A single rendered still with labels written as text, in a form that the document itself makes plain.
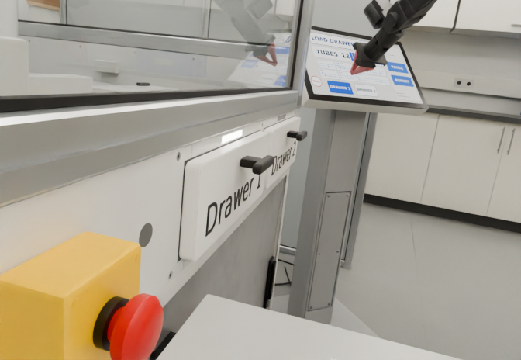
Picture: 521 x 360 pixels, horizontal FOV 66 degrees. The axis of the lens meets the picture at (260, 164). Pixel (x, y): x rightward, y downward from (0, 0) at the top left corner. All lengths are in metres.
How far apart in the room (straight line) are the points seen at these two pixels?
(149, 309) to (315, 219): 1.32
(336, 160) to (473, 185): 2.24
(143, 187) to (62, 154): 0.10
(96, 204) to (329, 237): 1.35
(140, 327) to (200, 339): 0.20
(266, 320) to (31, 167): 0.31
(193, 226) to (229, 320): 0.11
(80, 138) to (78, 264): 0.08
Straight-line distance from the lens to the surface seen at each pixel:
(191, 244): 0.44
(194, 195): 0.42
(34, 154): 0.25
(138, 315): 0.24
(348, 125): 1.48
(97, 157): 0.29
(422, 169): 3.54
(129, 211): 0.34
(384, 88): 1.47
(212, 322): 0.46
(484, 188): 3.63
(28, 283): 0.24
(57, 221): 0.27
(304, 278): 1.64
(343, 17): 2.20
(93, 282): 0.24
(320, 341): 0.46
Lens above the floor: 1.03
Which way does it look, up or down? 13 degrees down
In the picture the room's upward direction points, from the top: 7 degrees clockwise
